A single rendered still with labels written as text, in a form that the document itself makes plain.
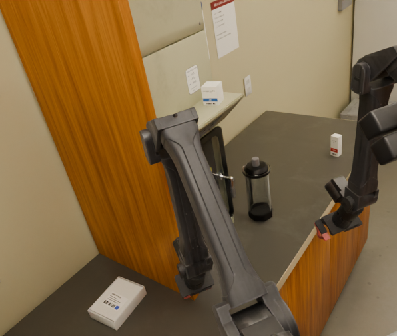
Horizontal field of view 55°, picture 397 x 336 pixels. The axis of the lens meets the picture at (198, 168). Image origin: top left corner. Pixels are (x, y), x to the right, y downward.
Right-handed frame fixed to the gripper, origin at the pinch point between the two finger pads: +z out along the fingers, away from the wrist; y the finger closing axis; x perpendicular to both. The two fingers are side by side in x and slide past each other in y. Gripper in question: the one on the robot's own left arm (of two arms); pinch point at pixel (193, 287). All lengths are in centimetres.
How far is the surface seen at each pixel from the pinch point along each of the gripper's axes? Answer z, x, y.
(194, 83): -31, -51, -20
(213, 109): -30, -40, -22
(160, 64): -43, -50, -10
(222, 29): 12, -118, -65
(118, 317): 10.0, -2.5, 24.3
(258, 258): 15.0, -4.0, -27.3
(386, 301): 106, 26, -112
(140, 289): 13.5, -9.0, 15.2
